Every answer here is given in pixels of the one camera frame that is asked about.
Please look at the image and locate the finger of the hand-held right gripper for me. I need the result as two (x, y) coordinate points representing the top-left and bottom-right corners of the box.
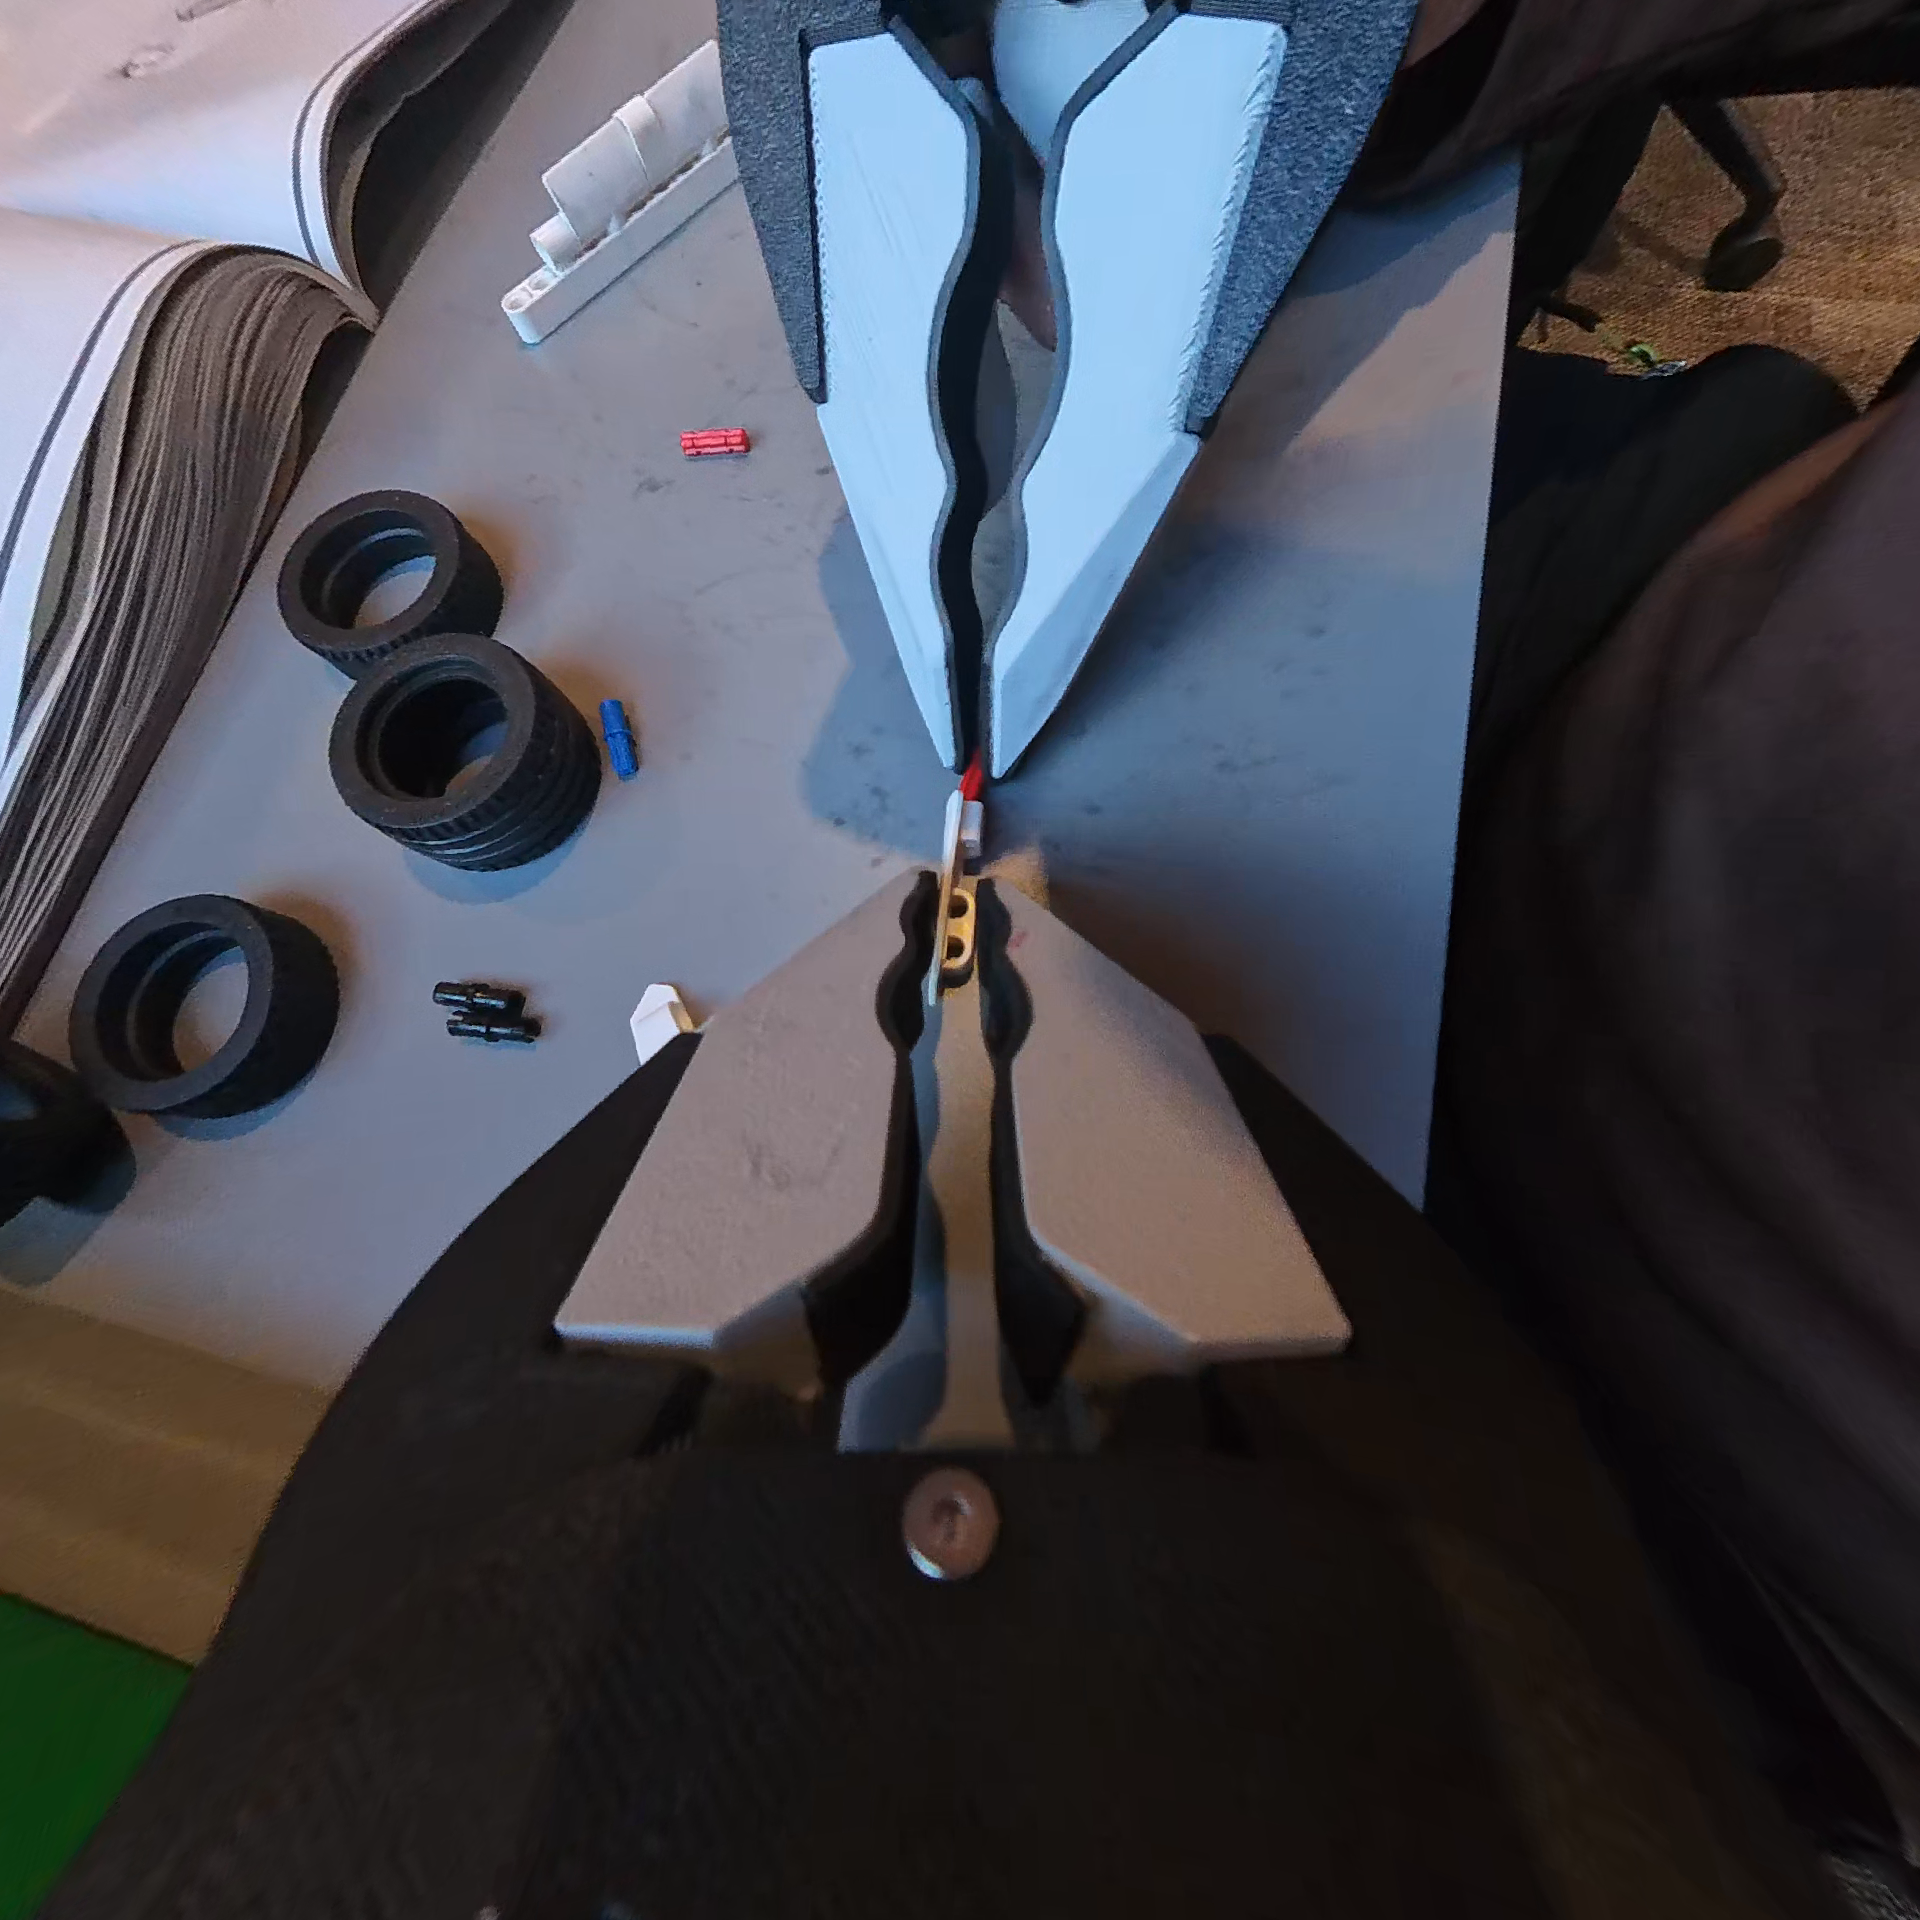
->
(804, 29), (990, 774)
(979, 11), (1292, 782)

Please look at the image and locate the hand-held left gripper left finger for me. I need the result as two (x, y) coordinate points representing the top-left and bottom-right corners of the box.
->
(550, 867), (934, 1394)

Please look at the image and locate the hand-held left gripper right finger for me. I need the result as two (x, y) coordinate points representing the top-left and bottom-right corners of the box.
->
(977, 881), (1356, 1402)

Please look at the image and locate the white stepped brick assembly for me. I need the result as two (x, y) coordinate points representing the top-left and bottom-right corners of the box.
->
(502, 36), (740, 347)

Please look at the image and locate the green plastic bin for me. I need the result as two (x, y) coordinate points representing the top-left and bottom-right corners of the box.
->
(0, 1591), (196, 1920)

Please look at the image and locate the grey desk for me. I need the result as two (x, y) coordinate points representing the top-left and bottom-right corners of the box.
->
(0, 0), (1525, 1442)

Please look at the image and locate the black rubber toy tire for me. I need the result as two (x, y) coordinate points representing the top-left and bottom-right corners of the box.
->
(66, 895), (340, 1119)
(276, 490), (505, 681)
(0, 1037), (135, 1230)
(327, 631), (602, 876)

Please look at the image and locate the black office chair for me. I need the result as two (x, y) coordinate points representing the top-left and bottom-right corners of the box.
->
(1650, 90), (1789, 298)

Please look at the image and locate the person's torso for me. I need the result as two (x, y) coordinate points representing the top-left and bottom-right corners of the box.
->
(1425, 342), (1920, 1920)

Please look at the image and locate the open instruction book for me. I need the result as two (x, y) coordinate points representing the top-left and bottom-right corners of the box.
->
(0, 0), (578, 1037)

